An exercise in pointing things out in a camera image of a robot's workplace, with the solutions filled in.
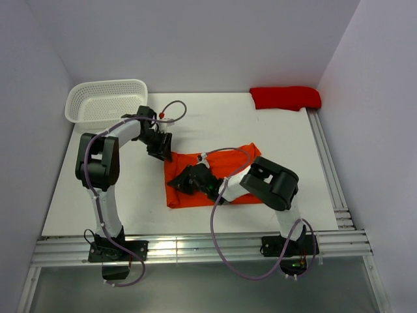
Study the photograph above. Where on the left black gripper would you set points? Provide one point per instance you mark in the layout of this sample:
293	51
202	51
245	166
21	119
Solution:
163	150

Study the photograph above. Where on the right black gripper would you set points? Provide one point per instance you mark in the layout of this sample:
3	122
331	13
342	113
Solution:
180	182

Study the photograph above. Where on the orange t-shirt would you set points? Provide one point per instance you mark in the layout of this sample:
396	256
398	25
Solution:
222	164

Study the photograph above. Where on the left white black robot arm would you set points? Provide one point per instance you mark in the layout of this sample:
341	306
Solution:
98	162

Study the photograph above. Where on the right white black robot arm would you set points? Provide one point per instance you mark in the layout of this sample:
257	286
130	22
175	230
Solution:
272	184

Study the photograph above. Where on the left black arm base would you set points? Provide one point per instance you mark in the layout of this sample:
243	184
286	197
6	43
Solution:
115	261

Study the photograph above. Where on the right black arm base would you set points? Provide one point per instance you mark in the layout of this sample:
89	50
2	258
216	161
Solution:
294	261

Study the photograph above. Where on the white perforated plastic basket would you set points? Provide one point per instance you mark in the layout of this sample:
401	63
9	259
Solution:
94	105

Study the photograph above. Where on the red rolled t-shirt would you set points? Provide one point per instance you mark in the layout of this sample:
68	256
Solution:
292	98

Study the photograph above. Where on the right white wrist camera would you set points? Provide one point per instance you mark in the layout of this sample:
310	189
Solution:
202	159

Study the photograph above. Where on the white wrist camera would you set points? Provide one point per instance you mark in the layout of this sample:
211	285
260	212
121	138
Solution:
165	122
202	159

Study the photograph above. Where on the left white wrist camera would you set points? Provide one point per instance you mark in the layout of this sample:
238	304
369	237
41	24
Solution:
165	122

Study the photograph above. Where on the aluminium front rail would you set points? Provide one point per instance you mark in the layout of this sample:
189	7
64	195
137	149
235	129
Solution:
74	251

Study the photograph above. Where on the aluminium rail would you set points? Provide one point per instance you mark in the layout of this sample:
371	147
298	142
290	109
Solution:
340	207
74	251

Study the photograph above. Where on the aluminium right side rail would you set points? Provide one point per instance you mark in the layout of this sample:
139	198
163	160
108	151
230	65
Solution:
340	207

